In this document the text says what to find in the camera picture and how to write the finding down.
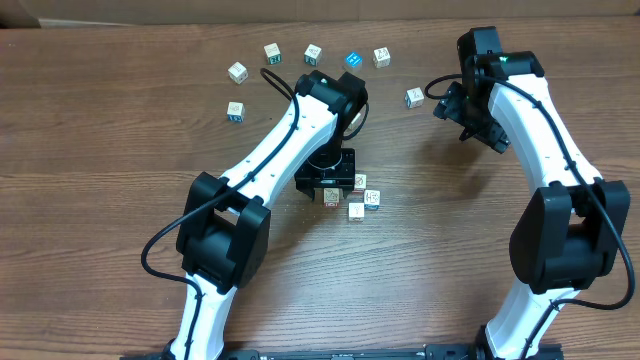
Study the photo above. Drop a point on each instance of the block with green R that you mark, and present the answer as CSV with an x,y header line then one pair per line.
x,y
273,54

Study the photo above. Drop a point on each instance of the small plain wooden block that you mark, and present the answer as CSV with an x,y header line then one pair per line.
x,y
238,73

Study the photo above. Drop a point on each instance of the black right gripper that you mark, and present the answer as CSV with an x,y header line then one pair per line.
x,y
470,126

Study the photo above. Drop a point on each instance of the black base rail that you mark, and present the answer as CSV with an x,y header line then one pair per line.
x,y
429,352

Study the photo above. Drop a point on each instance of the block with umbrella drawing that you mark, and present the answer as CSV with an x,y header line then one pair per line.
x,y
414,98

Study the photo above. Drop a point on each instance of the plain block hourglass drawing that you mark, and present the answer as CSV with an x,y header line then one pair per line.
x,y
381,57

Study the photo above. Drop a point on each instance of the block with red side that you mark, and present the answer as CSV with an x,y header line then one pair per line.
x,y
360,183

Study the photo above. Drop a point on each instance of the block with red G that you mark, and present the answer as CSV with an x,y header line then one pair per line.
x,y
331,197

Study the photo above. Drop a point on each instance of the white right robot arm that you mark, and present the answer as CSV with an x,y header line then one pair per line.
x,y
567,247

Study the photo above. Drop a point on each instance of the block with teal letter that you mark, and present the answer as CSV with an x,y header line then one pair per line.
x,y
312,55

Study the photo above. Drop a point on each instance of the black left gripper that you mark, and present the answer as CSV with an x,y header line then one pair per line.
x,y
324,181

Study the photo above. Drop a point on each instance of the block with yellow C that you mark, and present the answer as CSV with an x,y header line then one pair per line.
x,y
354,123

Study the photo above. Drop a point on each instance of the block with blue top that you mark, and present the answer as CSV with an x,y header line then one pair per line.
x,y
353,62

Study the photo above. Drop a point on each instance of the cardboard backdrop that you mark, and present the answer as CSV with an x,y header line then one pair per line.
x,y
36,13

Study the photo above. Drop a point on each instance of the block with blue D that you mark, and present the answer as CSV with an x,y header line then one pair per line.
x,y
236,112

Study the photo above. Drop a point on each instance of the block with blue H side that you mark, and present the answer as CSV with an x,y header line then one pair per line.
x,y
372,199

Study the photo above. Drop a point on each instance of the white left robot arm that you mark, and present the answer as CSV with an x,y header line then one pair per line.
x,y
223,238

